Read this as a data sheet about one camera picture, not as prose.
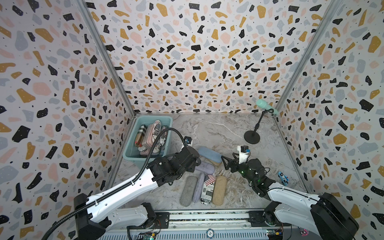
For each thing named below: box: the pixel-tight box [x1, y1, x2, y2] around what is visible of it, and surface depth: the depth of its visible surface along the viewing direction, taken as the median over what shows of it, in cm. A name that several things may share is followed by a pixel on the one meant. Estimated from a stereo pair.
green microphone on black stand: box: [244, 99, 279, 145], surface depth 108 cm
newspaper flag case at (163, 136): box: [159, 125, 168, 149], surface depth 92 cm
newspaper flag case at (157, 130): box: [152, 119, 162, 142], surface depth 91 cm
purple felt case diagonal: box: [193, 172, 206, 204], surface depth 80 cm
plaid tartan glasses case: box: [135, 124, 147, 148], surface depth 92 cm
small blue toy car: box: [278, 171, 289, 186], surface depth 89 cm
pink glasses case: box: [140, 123, 155, 156], surface depth 91 cm
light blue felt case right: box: [198, 146, 223, 163], surface depth 95 cm
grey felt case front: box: [179, 175, 198, 207], surface depth 81 cm
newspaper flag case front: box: [200, 174, 216, 206], surface depth 83 cm
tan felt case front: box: [212, 175, 227, 206], surface depth 83 cm
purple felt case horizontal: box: [195, 161, 215, 174], surface depth 91 cm
